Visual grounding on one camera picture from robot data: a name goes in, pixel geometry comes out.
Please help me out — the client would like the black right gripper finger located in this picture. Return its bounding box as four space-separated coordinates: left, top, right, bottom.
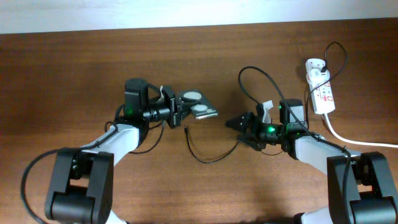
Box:
237 134 263 151
225 111 254 133

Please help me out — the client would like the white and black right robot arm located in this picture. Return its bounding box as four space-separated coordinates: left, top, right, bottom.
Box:
225 99 397 224

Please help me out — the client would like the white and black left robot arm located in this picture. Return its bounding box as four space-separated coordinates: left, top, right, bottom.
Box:
45 78 210 223

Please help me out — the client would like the white usb charger adapter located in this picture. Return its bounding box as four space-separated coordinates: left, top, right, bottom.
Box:
307 68 330 85

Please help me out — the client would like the white power strip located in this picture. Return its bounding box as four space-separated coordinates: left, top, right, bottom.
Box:
305 58 335 114

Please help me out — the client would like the white power strip cord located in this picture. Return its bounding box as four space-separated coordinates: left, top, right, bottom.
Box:
322 113 398 149

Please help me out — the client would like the black charger cable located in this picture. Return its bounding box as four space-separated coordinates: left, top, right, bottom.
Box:
183 41 348 164

